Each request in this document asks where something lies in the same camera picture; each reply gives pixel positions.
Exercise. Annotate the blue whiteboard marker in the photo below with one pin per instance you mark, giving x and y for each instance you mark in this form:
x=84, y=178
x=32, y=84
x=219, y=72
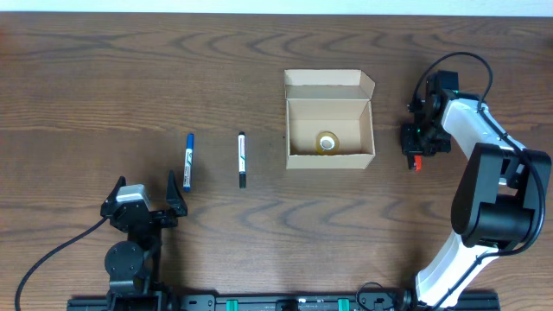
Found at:
x=188, y=163

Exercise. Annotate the cardboard box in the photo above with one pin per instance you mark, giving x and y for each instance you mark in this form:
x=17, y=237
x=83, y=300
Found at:
x=335, y=100

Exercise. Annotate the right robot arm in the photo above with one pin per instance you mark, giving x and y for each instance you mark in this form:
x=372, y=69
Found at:
x=498, y=209

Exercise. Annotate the black whiteboard marker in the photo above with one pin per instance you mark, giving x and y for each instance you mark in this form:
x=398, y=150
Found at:
x=241, y=160

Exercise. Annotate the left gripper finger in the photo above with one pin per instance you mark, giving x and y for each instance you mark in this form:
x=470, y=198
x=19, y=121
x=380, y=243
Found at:
x=112, y=197
x=174, y=197

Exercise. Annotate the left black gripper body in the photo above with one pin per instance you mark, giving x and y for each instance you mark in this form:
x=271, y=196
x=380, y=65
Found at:
x=165, y=221

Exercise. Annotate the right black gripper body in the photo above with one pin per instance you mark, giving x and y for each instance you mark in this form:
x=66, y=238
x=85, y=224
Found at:
x=421, y=137

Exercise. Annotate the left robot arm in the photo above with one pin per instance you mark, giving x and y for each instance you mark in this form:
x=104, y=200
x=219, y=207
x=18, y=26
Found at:
x=134, y=265

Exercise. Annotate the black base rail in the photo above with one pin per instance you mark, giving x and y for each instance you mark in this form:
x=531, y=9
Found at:
x=368, y=300

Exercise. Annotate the yellow tape roll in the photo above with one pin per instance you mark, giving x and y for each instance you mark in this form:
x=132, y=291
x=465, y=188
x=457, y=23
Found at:
x=327, y=143

